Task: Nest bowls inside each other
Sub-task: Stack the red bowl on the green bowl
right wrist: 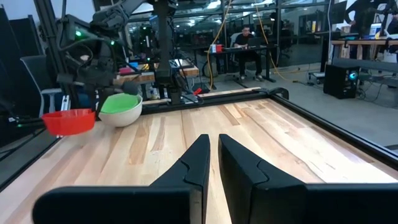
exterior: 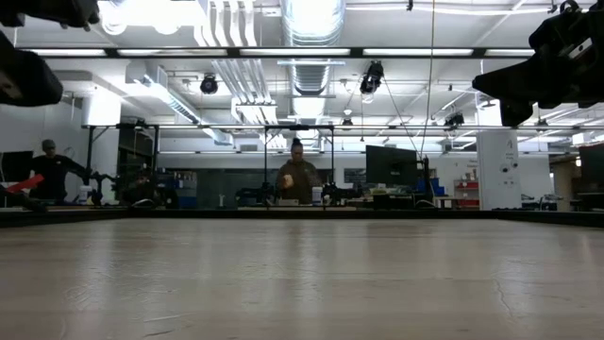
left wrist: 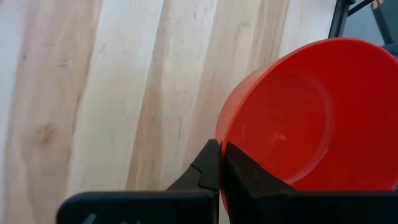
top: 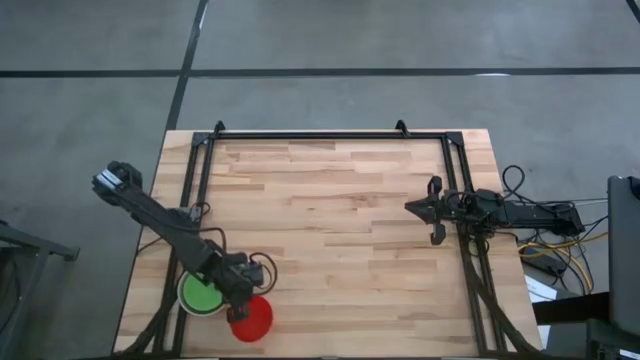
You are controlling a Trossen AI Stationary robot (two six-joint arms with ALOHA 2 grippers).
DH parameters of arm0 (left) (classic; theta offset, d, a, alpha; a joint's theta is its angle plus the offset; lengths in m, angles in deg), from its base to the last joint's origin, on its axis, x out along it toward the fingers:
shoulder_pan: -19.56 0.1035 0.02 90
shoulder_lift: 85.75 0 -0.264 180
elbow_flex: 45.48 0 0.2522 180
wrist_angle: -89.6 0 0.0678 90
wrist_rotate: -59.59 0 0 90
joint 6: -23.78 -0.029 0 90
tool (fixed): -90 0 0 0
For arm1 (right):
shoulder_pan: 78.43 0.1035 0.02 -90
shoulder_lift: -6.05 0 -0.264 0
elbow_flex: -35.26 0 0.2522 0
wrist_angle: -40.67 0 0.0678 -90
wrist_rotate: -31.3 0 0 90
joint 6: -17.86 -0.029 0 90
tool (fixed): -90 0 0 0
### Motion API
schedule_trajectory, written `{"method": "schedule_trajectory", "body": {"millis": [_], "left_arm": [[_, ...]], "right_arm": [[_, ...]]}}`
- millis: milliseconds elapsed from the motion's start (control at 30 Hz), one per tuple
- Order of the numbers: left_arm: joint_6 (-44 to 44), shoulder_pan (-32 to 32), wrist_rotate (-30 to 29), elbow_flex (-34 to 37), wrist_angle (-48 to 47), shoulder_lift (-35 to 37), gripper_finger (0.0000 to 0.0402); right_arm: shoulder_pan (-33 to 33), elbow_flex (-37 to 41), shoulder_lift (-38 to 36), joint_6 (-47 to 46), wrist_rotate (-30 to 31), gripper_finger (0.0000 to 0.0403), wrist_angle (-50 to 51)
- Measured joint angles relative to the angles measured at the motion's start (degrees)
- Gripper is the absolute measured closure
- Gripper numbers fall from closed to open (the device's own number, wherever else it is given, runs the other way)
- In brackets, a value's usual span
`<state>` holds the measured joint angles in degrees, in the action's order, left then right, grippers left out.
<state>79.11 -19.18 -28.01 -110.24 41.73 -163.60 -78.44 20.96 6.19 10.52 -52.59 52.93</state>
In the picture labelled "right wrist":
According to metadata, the yellow hanging cable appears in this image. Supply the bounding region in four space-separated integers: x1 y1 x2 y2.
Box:
206 0 233 90
254 0 293 82

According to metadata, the large beige bowl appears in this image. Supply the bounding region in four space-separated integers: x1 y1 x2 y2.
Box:
98 93 144 128

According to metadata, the wooden workbench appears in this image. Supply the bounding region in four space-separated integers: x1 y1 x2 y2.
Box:
113 58 200 86
331 30 398 62

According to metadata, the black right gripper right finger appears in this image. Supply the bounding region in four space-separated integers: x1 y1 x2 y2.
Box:
218 133 398 224

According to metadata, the black computer tower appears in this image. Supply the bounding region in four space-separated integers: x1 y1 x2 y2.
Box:
323 64 361 100

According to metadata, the person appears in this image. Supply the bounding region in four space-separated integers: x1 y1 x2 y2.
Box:
233 25 265 82
343 0 398 60

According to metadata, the black partition panel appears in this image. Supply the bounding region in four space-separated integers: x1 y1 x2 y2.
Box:
0 6 44 119

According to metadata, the black office desk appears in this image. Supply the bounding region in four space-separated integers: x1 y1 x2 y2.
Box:
206 45 276 83

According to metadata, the red plastic bowl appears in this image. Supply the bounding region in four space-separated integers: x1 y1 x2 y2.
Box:
41 108 96 137

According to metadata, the grey office chair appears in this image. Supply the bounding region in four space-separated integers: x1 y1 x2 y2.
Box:
20 55 65 118

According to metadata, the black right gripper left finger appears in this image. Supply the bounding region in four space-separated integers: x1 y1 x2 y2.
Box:
32 133 211 224

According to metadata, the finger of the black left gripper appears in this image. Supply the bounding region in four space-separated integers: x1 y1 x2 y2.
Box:
89 85 105 121

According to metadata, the green plastic bowl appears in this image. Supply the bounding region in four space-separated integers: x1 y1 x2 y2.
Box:
100 93 140 114

